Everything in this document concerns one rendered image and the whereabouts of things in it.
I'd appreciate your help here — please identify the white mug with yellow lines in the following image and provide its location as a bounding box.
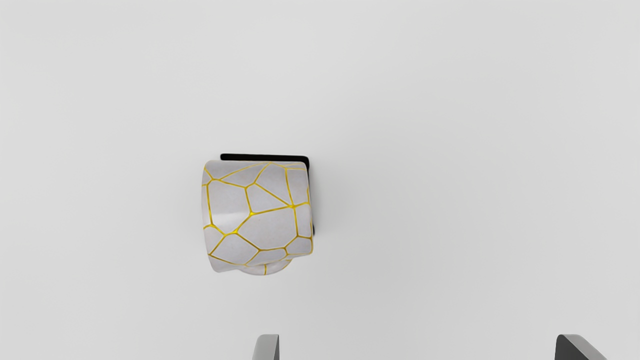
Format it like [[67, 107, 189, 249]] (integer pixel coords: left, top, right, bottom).
[[201, 160, 315, 276]]

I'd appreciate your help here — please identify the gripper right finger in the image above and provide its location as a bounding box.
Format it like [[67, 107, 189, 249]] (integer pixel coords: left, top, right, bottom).
[[554, 334, 609, 360]]

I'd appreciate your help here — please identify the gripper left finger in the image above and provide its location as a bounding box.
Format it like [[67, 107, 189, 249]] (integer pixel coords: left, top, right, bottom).
[[252, 334, 281, 360]]

